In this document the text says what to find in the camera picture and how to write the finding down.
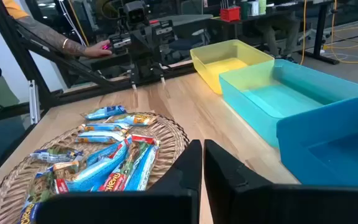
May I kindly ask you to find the yellow extension cord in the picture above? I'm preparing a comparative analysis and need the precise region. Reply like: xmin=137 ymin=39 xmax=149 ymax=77
xmin=299 ymin=0 xmax=358 ymax=67

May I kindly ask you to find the light blue striped granola bar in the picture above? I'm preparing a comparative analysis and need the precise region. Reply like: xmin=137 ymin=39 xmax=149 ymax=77
xmin=74 ymin=130 xmax=127 ymax=145
xmin=77 ymin=122 xmax=132 ymax=133

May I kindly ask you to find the white cup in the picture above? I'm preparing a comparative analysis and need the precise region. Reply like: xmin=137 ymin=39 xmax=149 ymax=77
xmin=247 ymin=0 xmax=260 ymax=17

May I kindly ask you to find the black office desk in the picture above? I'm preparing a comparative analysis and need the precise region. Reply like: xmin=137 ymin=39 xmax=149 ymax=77
xmin=208 ymin=0 xmax=341 ymax=65

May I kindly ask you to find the yellow plastic bin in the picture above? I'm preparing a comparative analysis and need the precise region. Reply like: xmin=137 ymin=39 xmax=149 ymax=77
xmin=190 ymin=39 xmax=275 ymax=95

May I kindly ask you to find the silver frame bracket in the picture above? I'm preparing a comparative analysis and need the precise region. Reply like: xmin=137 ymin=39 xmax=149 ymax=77
xmin=28 ymin=80 xmax=40 ymax=125

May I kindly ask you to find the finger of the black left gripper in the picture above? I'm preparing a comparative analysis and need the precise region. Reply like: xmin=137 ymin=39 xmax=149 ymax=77
xmin=136 ymin=45 xmax=145 ymax=74
xmin=144 ymin=45 xmax=154 ymax=74

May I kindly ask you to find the blue plastic bin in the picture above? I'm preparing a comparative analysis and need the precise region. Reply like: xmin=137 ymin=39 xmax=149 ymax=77
xmin=275 ymin=93 xmax=358 ymax=188

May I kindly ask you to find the teal plastic bin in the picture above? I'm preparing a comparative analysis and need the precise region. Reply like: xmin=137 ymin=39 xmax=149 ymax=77
xmin=218 ymin=58 xmax=358 ymax=149

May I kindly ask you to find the person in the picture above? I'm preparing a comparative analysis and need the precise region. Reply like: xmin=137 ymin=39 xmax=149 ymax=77
xmin=255 ymin=14 xmax=303 ymax=60
xmin=0 ymin=0 xmax=113 ymax=59

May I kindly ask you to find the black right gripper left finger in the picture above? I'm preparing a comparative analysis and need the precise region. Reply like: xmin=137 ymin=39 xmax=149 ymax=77
xmin=35 ymin=139 xmax=204 ymax=224

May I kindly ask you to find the red storage box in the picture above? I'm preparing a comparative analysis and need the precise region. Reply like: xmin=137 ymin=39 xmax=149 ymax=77
xmin=219 ymin=6 xmax=241 ymax=22

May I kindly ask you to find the light blue yellow granola bar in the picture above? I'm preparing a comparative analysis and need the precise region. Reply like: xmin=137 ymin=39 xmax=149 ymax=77
xmin=103 ymin=113 xmax=158 ymax=127

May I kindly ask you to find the plain blue granola bar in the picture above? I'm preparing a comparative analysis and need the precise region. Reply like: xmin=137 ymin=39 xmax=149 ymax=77
xmin=85 ymin=140 xmax=127 ymax=167

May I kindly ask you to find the round woven wicker tray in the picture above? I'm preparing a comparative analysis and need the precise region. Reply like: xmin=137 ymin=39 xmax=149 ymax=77
xmin=0 ymin=111 xmax=191 ymax=224

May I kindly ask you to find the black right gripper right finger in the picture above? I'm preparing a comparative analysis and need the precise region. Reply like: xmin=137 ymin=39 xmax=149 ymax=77
xmin=204 ymin=139 xmax=358 ymax=224

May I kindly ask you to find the dark green cup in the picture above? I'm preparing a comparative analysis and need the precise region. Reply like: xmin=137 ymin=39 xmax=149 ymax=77
xmin=240 ymin=0 xmax=249 ymax=20

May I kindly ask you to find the brown tan granola bar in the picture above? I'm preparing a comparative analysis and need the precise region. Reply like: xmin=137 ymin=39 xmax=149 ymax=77
xmin=35 ymin=160 xmax=81 ymax=181

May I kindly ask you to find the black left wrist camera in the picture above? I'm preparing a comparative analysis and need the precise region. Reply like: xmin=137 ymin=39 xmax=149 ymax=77
xmin=123 ymin=1 xmax=150 ymax=27

